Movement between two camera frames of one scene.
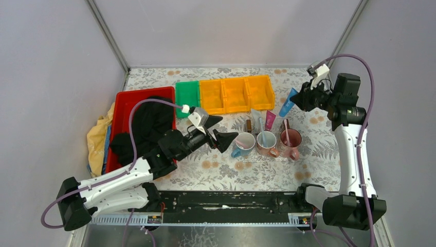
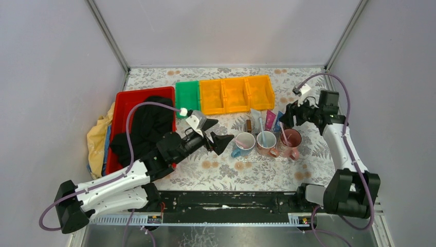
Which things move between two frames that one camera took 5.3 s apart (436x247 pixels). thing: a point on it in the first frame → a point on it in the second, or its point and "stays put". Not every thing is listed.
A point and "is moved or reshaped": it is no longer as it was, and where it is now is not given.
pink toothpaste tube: x=270 y=118 stays put
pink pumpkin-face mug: x=291 y=151 stays put
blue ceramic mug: x=244 y=143 stays put
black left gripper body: x=211 y=135 stays put
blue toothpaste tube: x=288 y=104 is moved or reshaped
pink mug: x=266 y=143 stays put
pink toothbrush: x=287 y=133 is moved or reshaped
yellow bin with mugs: x=260 y=92 stays put
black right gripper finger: x=301 y=99 → x=288 y=119
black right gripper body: x=319 y=98 → x=305 y=113
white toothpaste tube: x=255 y=113 stays put
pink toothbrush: x=244 y=146 stays put
